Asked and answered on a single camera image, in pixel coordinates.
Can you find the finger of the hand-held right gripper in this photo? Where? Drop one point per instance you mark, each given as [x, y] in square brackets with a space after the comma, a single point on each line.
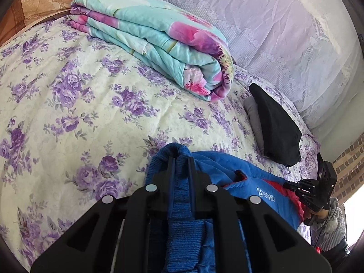
[301, 189]

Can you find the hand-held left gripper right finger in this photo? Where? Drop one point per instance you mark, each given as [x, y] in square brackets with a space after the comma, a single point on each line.
[192, 176]

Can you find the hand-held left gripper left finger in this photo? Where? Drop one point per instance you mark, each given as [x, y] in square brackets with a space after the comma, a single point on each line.
[169, 176]

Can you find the person's right hand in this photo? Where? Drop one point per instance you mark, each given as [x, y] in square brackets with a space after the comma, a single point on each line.
[318, 216]

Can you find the folded black cloth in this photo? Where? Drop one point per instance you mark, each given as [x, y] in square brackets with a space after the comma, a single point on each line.
[278, 128]

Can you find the folded grey cloth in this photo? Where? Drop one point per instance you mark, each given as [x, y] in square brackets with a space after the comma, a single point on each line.
[254, 119]

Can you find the purple floral bed sheet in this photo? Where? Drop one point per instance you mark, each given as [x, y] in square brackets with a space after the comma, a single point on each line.
[71, 105]

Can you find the folded teal pink floral quilt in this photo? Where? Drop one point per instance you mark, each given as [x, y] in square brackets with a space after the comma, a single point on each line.
[159, 39]

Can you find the lavender lace headboard cover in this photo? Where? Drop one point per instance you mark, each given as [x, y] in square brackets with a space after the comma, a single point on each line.
[256, 20]

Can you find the orange patterned blanket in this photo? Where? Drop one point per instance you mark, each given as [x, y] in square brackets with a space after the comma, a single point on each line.
[42, 2]

